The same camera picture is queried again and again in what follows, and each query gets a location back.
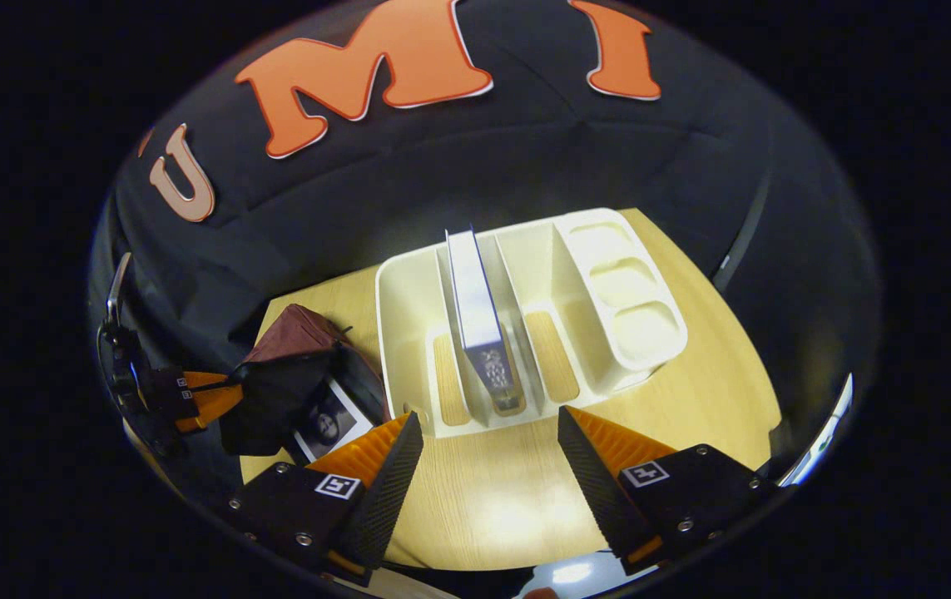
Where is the white-framed monitor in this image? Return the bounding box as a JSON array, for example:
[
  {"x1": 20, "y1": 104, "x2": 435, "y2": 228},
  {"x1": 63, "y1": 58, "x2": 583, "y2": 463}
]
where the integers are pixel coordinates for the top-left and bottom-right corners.
[{"x1": 779, "y1": 373, "x2": 854, "y2": 488}]

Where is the white bookshelf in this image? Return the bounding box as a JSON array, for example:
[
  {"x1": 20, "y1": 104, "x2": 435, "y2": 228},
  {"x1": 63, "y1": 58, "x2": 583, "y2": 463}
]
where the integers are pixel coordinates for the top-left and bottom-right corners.
[{"x1": 375, "y1": 208, "x2": 690, "y2": 439}]

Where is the white portrait cover book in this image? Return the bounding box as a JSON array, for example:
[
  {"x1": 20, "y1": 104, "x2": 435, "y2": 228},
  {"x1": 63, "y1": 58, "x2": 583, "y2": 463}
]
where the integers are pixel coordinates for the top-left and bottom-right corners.
[{"x1": 292, "y1": 379, "x2": 376, "y2": 467}]

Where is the black stand pole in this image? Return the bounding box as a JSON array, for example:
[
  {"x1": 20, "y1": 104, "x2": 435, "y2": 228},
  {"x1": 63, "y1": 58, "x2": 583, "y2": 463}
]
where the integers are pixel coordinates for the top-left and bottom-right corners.
[{"x1": 712, "y1": 179, "x2": 771, "y2": 292}]

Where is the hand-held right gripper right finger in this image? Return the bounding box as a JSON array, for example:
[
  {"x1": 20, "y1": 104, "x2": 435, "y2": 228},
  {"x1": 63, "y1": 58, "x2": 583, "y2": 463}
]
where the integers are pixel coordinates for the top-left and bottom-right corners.
[{"x1": 557, "y1": 405, "x2": 780, "y2": 575}]

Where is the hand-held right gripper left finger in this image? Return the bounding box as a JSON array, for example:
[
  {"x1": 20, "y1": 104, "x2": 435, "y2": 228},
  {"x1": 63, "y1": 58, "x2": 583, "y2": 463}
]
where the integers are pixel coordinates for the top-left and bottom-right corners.
[{"x1": 225, "y1": 410, "x2": 426, "y2": 585}]

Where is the maroon schoolbag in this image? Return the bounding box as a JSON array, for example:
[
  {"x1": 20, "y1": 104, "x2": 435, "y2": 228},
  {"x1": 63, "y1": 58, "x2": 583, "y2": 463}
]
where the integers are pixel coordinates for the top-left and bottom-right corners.
[{"x1": 217, "y1": 304, "x2": 389, "y2": 458}]

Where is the blue cover book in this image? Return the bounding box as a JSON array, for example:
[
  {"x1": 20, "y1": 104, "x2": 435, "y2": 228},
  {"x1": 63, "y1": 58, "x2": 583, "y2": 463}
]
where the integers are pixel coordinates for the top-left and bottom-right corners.
[{"x1": 444, "y1": 227, "x2": 526, "y2": 417}]

